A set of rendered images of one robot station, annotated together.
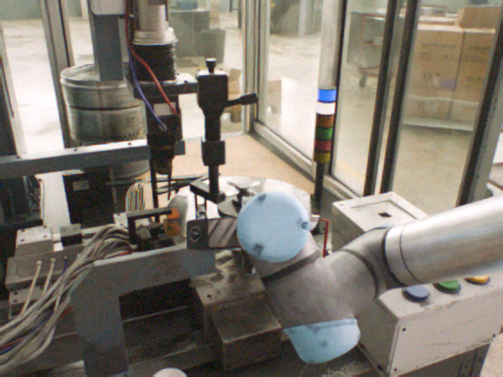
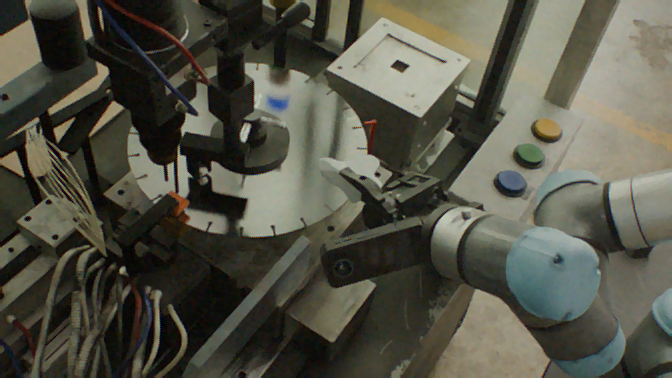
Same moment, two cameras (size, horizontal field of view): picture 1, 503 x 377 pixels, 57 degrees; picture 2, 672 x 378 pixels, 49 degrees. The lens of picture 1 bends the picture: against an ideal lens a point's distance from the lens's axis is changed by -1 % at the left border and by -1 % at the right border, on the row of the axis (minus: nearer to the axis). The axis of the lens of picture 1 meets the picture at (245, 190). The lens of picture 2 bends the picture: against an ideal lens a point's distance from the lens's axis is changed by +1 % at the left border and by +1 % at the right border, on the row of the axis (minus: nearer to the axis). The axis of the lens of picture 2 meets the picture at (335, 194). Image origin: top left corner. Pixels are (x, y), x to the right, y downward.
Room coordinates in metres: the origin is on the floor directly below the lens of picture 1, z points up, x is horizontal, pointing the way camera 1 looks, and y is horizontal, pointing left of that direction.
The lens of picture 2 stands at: (0.28, 0.38, 1.70)
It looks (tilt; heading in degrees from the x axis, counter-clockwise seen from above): 50 degrees down; 318
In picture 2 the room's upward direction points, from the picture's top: 9 degrees clockwise
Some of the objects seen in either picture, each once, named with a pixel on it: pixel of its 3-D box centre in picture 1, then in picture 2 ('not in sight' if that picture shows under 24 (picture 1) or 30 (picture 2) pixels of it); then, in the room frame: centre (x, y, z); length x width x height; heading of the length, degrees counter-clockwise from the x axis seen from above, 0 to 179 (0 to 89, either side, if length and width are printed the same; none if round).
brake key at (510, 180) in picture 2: (416, 293); (510, 184); (0.67, -0.31, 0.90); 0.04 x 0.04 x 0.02
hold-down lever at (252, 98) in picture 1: (233, 98); (269, 18); (0.83, 0.02, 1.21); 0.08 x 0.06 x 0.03; 111
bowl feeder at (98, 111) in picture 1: (114, 122); not in sight; (1.54, 0.45, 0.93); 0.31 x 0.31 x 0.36
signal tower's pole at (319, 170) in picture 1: (317, 197); (280, 54); (1.12, -0.19, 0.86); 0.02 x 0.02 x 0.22
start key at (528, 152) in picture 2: (446, 284); (529, 156); (0.69, -0.37, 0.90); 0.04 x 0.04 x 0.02
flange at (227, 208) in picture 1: (242, 202); (250, 134); (0.89, 0.01, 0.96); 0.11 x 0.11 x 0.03
